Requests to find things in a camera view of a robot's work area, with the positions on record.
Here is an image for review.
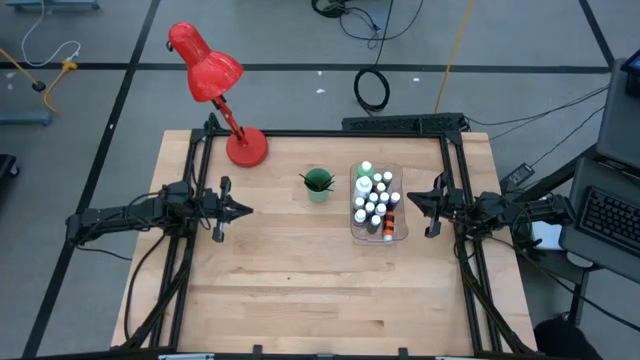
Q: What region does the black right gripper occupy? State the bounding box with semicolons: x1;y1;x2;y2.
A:
406;171;465;239

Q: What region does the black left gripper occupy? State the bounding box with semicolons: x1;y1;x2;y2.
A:
201;175;255;244

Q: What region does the clear plastic bin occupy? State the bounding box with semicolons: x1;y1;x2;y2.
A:
348;160;410;246

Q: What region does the small red-orange paint bottle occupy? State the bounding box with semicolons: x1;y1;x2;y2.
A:
382;210;398;244

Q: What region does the large white paint bottle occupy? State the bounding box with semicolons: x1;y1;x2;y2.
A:
353;174;375;200

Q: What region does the black power strip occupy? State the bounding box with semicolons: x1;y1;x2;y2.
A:
341;112;471;135

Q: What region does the green plastic cup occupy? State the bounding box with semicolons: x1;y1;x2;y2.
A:
303;168;334;205

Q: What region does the black power adapter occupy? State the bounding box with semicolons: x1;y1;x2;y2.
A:
499;162;536;190

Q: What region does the white cardboard box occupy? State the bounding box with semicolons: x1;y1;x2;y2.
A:
529;219;565;251

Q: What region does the red desk lamp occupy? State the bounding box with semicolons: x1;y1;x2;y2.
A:
167;21;270;169

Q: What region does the white round disc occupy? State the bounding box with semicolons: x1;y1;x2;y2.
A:
564;250;595;269

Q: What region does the grey laptop black keyboard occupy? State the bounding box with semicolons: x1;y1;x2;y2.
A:
558;157;640;284

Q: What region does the person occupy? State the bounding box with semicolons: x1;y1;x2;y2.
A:
532;317;604;360

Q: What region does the grey monitor back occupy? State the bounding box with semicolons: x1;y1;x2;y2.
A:
594;57;640;171

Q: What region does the grey table foot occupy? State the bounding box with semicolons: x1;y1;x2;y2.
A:
0;109;54;126
5;0;101;12

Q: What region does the black caster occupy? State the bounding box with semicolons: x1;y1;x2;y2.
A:
0;153;20;184

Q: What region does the black device blue screen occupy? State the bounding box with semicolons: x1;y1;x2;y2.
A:
621;48;640;97

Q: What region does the coiled black cable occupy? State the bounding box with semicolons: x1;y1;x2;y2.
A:
351;68;391;116

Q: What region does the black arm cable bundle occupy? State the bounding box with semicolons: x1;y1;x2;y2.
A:
122;229;174;346

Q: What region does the long yellow cable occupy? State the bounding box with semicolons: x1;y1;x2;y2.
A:
432;0;476;114

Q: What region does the thin black cable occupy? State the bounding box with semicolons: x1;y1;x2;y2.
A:
464;85;610;129

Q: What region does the long black cable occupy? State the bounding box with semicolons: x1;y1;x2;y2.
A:
337;0;426;74

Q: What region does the yellow extension cord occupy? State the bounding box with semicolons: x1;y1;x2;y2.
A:
0;47;80;112

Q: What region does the white cable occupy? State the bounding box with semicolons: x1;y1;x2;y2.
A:
19;0;82;68

